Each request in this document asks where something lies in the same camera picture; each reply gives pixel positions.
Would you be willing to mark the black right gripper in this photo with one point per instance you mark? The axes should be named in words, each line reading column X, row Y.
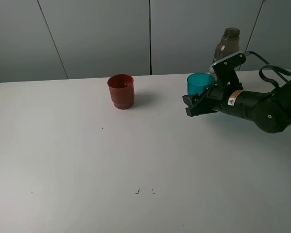
column 216, row 97

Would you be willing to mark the smoky grey water bottle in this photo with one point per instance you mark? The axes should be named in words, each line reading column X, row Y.
column 228, row 45

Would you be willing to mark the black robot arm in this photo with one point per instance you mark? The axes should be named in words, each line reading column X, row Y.
column 270, row 111

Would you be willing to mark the teal translucent plastic cup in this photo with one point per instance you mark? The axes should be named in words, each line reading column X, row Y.
column 197, row 83

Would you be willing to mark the red plastic cup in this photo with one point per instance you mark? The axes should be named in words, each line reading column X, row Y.
column 121, row 89

